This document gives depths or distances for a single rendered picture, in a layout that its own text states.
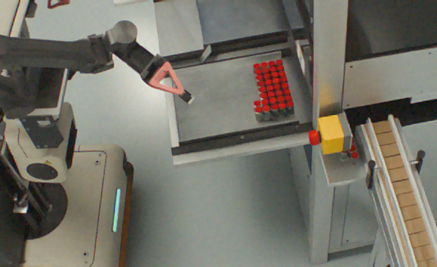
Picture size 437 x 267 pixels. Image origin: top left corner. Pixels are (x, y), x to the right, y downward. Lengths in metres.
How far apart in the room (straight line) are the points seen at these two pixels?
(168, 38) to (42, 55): 0.82
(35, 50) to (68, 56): 0.10
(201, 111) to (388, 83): 0.56
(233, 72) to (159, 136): 1.05
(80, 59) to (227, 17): 0.79
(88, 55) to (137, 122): 1.57
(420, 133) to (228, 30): 0.68
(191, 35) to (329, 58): 0.68
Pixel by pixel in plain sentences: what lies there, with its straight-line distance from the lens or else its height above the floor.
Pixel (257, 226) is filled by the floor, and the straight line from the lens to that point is 2.69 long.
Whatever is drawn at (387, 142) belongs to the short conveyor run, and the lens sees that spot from 1.79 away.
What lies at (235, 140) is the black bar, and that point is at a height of 0.90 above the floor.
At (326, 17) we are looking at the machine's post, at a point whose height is 1.37.
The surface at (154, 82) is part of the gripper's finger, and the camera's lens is 1.52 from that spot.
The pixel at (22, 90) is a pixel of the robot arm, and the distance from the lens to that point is 1.61.
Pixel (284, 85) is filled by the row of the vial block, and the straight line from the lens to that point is 1.89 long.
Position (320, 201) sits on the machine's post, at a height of 0.53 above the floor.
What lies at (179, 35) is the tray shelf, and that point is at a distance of 2.13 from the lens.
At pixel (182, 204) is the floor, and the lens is 2.78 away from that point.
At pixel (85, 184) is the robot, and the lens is 2.59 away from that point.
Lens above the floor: 2.41
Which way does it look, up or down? 55 degrees down
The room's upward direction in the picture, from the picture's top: 10 degrees counter-clockwise
